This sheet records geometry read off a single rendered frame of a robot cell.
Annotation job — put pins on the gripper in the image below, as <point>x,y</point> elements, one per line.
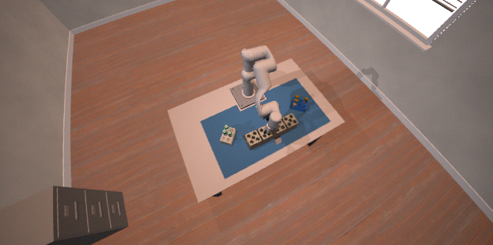
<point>267,130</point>

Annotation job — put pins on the beige bucket adapter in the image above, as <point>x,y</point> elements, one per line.
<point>264,137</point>
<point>253,139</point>
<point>291,123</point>
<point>282,128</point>

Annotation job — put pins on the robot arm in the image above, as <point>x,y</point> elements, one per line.
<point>260,71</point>

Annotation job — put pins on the blue flat mat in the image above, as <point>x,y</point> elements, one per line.
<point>234,158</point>

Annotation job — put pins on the beige tube rack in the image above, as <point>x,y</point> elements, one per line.
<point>228,140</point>

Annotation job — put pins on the blue tube rack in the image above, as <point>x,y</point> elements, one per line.
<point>299,105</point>

